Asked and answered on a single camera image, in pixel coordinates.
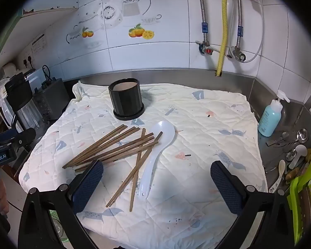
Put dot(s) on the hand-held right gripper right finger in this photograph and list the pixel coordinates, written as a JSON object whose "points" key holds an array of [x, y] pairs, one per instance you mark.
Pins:
{"points": [[225, 189]]}

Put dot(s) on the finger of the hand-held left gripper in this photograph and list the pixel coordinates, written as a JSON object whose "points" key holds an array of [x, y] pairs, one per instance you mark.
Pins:
{"points": [[26, 136]]}

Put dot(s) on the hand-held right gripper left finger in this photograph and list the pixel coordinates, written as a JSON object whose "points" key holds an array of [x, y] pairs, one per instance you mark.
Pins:
{"points": [[89, 184]]}

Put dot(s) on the pile of wooden chopsticks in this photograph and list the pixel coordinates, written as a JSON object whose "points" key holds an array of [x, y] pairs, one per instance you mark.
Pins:
{"points": [[119, 147]]}

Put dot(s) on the white plastic spoon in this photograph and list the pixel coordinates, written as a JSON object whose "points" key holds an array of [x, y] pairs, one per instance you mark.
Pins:
{"points": [[158, 147]]}

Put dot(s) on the black ceramic pot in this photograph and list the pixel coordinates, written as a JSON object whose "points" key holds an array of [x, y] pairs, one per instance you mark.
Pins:
{"points": [[125, 101]]}

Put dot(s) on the person's left hand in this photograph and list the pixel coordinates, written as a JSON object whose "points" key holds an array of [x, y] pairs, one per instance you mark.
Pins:
{"points": [[3, 195]]}

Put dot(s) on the grey kitchen appliance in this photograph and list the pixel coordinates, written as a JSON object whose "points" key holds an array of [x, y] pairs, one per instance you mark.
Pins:
{"points": [[51, 98]]}

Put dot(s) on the black blender jug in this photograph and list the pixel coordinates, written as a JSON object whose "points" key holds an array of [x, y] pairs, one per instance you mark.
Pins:
{"points": [[18, 90]]}

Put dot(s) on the printed ceramic spoon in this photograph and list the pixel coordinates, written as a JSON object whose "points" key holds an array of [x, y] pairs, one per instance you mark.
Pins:
{"points": [[281, 168]]}

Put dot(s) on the printed quilted mat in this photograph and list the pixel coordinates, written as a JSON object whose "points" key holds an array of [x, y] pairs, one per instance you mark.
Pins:
{"points": [[197, 134]]}

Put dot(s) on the white kettle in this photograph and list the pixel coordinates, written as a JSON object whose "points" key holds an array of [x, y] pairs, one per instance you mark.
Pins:
{"points": [[9, 68]]}

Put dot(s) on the green plastic dish rack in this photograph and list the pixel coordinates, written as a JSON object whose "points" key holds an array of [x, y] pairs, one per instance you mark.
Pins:
{"points": [[298, 186]]}

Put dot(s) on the steel spoon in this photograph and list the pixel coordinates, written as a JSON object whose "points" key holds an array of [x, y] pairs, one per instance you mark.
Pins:
{"points": [[290, 155], [285, 135]]}

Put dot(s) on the white ceramic spoon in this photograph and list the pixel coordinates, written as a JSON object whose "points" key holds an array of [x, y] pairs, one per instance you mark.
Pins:
{"points": [[299, 153]]}

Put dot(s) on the blue soap pump bottle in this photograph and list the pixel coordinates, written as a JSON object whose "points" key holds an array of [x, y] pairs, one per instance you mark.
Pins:
{"points": [[270, 116]]}

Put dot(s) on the steel ladle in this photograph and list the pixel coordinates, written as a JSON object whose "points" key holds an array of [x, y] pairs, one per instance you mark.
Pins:
{"points": [[302, 135]]}

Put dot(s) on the steel angle valve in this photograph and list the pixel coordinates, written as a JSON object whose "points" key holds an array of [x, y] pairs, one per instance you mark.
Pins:
{"points": [[239, 55]]}

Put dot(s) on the wall socket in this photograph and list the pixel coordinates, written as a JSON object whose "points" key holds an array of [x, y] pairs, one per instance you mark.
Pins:
{"points": [[28, 58]]}

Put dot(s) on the white wall sticker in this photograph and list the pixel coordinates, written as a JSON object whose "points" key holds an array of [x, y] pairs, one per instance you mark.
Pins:
{"points": [[38, 42]]}

